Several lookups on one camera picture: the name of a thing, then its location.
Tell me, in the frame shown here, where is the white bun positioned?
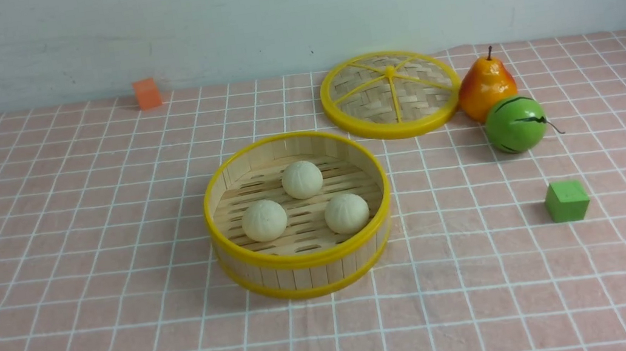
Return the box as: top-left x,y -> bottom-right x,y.
241,199 -> 288,242
281,160 -> 324,200
324,193 -> 370,235

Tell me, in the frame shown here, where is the yellow bamboo steamer tray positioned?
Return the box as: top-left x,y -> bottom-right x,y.
203,130 -> 391,299

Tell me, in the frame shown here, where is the yellow bamboo steamer lid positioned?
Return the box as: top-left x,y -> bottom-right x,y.
319,51 -> 461,140

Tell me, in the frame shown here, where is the orange cube block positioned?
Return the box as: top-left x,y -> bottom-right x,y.
132,78 -> 163,112

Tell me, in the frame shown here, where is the orange yellow toy pear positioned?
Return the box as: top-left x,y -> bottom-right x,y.
457,45 -> 519,124

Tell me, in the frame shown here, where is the green toy watermelon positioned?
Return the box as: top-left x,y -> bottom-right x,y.
485,94 -> 565,155

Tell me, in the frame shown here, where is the green cube block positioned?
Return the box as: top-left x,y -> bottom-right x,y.
544,179 -> 591,224

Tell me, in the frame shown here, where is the pink checkered tablecloth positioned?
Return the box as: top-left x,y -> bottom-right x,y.
0,30 -> 626,351

